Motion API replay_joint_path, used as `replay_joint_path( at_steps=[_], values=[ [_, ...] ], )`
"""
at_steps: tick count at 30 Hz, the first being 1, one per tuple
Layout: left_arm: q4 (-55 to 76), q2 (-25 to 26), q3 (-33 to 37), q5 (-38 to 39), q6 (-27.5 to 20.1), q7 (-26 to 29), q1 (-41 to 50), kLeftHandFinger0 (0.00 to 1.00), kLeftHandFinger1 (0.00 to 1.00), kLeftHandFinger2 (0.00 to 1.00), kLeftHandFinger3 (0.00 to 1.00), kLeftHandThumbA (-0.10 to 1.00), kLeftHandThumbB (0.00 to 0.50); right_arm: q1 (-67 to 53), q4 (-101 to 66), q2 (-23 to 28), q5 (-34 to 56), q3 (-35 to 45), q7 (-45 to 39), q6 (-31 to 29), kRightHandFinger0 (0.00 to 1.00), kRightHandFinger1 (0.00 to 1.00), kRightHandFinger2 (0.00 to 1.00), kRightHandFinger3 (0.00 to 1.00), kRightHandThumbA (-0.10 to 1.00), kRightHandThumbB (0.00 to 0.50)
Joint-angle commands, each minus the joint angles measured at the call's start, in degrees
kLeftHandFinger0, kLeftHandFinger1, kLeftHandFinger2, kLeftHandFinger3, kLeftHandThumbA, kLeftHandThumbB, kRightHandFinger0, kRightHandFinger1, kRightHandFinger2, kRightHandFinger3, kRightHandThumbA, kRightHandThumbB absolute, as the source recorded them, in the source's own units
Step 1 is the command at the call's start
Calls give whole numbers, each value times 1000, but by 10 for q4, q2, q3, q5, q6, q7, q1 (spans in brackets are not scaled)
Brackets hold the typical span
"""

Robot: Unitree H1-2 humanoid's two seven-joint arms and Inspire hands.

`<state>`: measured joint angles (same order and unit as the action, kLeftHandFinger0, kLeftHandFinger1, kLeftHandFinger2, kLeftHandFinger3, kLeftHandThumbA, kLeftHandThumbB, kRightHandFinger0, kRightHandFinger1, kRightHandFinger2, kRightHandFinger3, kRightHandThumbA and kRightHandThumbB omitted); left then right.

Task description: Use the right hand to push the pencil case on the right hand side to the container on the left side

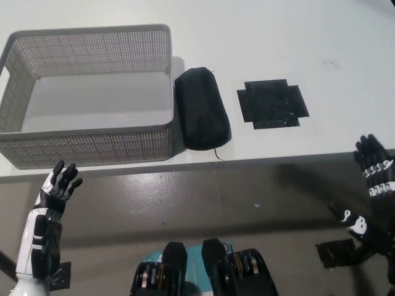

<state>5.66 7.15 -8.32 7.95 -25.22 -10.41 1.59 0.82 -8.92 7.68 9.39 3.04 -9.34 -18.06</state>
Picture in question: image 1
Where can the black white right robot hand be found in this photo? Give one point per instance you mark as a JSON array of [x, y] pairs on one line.
[[379, 185]]

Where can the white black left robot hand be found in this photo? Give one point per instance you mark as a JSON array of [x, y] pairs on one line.
[[46, 203]]

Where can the black fabric pencil case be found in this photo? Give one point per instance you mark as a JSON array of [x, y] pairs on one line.
[[200, 108]]

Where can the grey perforated metal basket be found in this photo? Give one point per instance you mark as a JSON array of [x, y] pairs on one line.
[[92, 148]]

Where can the black diagonal bar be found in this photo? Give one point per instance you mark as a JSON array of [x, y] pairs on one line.
[[7, 265]]

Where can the black tape cross on table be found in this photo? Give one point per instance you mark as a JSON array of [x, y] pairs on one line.
[[271, 105]]

